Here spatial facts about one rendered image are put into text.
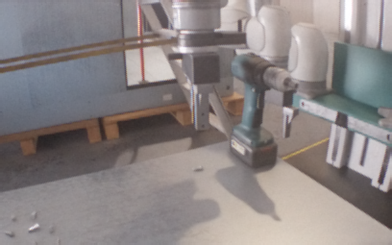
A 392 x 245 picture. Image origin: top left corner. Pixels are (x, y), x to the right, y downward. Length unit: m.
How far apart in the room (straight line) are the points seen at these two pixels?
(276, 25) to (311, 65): 0.32
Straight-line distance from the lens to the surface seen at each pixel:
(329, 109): 1.11
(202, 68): 0.52
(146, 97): 2.54
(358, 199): 1.22
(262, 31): 0.89
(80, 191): 0.64
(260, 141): 0.66
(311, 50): 1.15
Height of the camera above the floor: 0.99
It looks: 22 degrees down
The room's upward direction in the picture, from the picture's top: 2 degrees counter-clockwise
